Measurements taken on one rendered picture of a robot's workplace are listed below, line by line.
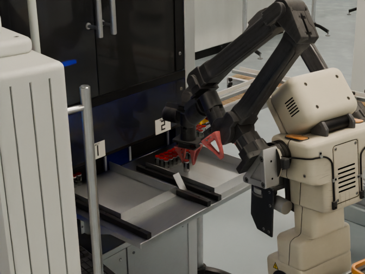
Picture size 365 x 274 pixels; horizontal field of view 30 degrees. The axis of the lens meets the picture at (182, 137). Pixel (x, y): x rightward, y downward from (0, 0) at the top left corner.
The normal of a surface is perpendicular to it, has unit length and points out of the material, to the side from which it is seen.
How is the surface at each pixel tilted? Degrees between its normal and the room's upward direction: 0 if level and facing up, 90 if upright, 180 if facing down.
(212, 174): 0
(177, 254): 90
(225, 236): 0
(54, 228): 90
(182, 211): 0
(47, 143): 90
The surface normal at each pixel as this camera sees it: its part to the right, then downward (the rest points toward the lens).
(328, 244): 0.56, 0.16
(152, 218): -0.02, -0.93
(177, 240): 0.74, 0.23
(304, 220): -0.82, 0.22
